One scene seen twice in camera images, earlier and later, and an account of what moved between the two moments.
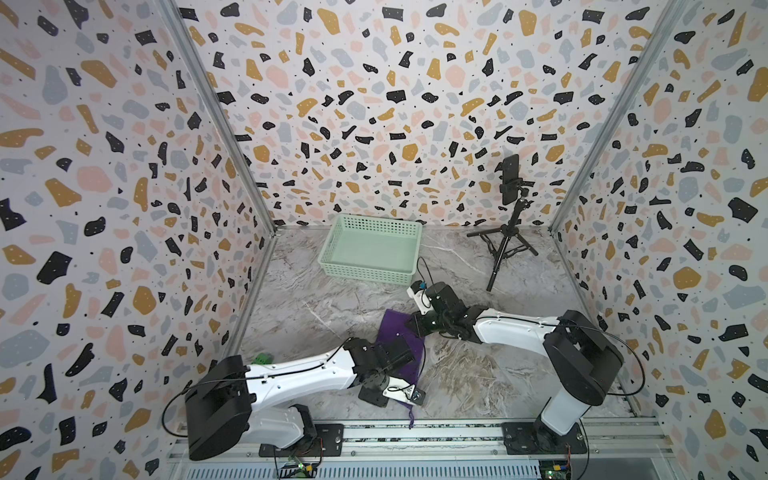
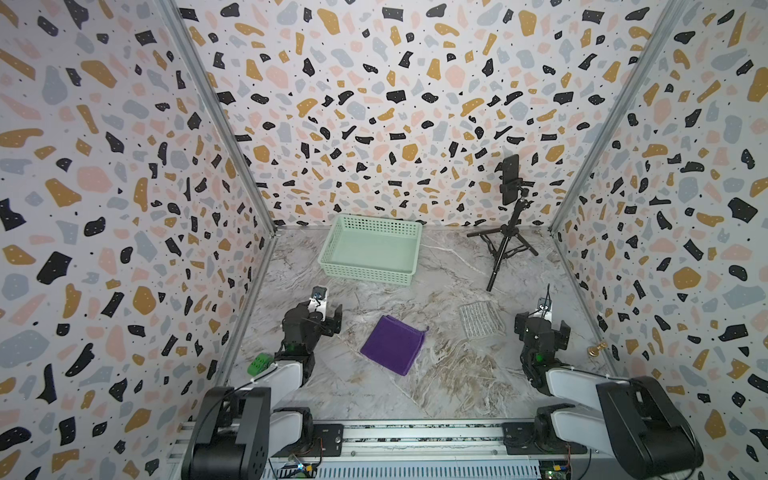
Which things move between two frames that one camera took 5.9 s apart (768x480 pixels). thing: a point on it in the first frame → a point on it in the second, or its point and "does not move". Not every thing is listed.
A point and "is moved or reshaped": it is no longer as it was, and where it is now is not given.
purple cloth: x=393 y=323 is moved or reshaped
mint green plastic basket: x=373 y=249 does not move
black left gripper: x=375 y=399 → x=331 y=325
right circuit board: x=555 y=469 does not move
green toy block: x=263 y=359 does not move
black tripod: x=506 y=241 does not move
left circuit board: x=301 y=470 does not move
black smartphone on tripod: x=511 y=183 does not move
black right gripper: x=415 y=323 → x=521 y=325
